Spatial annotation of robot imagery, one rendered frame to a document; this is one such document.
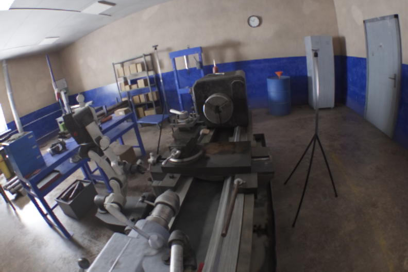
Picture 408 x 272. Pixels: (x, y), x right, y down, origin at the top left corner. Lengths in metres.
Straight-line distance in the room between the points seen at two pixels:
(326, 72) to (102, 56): 6.83
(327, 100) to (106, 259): 5.01
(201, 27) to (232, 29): 0.84
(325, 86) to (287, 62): 1.18
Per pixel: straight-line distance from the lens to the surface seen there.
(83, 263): 0.58
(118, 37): 6.40
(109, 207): 0.43
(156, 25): 5.64
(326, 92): 4.99
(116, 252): 0.50
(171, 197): 0.63
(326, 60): 4.89
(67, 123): 1.67
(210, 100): 1.55
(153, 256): 0.45
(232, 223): 0.88
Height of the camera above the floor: 1.53
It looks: 18 degrees down
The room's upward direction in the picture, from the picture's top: 10 degrees counter-clockwise
